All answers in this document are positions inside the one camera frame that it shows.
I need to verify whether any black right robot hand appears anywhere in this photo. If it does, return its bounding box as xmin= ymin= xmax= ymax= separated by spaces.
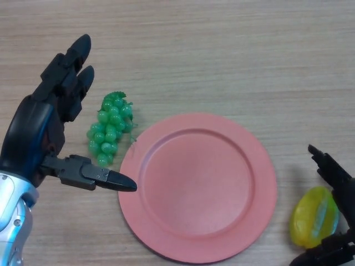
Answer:
xmin=288 ymin=144 xmax=355 ymax=266

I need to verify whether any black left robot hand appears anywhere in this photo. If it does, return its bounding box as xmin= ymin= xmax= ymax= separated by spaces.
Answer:
xmin=0 ymin=33 xmax=138 ymax=193

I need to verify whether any yellow starfruit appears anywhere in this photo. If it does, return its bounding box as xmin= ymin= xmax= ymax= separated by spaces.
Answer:
xmin=290 ymin=186 xmax=339 ymax=249

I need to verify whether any pink round plate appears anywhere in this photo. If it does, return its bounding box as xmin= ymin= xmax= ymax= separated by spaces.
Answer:
xmin=118 ymin=112 xmax=278 ymax=264

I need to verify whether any green grape bunch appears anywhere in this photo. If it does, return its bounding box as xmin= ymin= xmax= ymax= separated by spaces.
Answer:
xmin=87 ymin=91 xmax=139 ymax=167

